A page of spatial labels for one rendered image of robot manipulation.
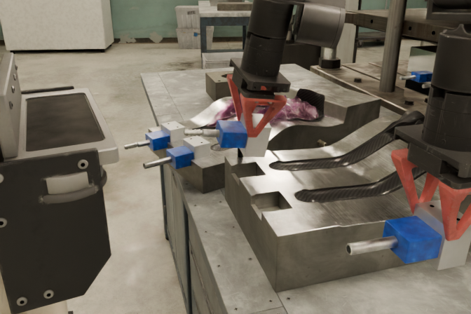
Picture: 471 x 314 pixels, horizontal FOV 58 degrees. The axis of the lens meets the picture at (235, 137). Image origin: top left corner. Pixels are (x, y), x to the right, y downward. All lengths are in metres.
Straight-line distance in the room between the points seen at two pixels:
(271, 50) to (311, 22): 0.06
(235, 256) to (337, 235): 0.16
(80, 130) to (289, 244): 0.29
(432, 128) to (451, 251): 0.14
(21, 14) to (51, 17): 0.43
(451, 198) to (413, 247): 0.07
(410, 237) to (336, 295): 0.17
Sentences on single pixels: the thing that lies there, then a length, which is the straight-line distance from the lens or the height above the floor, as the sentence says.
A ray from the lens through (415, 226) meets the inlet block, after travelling 0.50.
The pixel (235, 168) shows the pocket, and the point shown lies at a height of 0.88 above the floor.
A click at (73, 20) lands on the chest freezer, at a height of 0.49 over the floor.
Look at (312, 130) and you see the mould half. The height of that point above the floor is 0.87.
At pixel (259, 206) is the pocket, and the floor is 0.87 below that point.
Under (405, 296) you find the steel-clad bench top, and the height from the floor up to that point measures 0.80.
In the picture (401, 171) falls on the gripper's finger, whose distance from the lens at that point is 0.50.
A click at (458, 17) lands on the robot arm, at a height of 1.16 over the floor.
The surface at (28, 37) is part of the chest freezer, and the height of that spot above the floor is 0.25.
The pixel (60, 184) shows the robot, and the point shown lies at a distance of 0.42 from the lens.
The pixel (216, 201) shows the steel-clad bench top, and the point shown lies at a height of 0.80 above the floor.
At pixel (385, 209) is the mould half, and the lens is 0.65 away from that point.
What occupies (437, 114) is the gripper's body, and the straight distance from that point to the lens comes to 0.45.
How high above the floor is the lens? 1.20
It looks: 21 degrees down
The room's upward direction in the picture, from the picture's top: straight up
